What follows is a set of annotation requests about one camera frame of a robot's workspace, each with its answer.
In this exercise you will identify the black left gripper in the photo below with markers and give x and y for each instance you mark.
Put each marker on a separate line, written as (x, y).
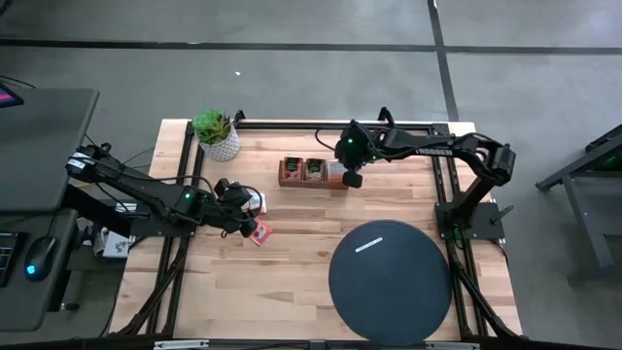
(234, 213)

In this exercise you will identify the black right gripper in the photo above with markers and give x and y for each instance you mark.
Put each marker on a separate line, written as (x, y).
(357, 148)

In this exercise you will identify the white orange tea packet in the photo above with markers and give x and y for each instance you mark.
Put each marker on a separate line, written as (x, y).
(261, 204)
(335, 171)

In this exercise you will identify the red tea packet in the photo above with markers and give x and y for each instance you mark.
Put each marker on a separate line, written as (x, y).
(292, 166)
(262, 234)

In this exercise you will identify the tan tea packet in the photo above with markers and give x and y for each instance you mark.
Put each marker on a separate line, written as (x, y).
(315, 167)

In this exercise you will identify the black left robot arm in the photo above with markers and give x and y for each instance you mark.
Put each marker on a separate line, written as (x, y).
(141, 187)

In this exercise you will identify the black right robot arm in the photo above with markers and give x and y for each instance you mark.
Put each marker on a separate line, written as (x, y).
(437, 146)

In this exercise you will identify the wooden compartment tea box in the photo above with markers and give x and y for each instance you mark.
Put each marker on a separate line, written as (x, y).
(311, 184)

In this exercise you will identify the succulent in patterned white pot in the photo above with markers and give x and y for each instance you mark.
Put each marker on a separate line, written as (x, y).
(223, 146)

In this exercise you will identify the round dark blue placemat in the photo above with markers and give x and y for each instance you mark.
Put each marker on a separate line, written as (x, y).
(389, 291)

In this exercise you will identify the white printed box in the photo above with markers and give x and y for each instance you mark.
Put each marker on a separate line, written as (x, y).
(116, 245)

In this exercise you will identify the black computer mouse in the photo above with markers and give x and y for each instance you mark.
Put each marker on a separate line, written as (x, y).
(41, 257)

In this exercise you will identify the dark grey desk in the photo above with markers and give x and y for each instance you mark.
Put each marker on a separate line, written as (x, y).
(44, 126)

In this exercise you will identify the backlit black keyboard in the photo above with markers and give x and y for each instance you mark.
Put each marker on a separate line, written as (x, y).
(9, 257)

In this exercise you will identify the dark metal side table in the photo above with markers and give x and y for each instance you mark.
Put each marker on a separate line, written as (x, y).
(585, 219)

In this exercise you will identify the monitor with pink screen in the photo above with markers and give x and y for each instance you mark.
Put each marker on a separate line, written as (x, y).
(7, 97)

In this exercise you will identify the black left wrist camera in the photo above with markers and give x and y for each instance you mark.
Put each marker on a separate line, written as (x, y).
(241, 192)

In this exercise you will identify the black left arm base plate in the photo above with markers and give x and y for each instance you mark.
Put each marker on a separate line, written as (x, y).
(160, 228)

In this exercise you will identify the black aluminium table frame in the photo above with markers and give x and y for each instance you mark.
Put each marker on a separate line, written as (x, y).
(291, 126)

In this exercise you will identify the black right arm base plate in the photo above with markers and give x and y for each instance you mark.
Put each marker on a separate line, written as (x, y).
(486, 223)

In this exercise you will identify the silver bracket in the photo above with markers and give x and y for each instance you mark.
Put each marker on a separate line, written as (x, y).
(180, 344)
(452, 346)

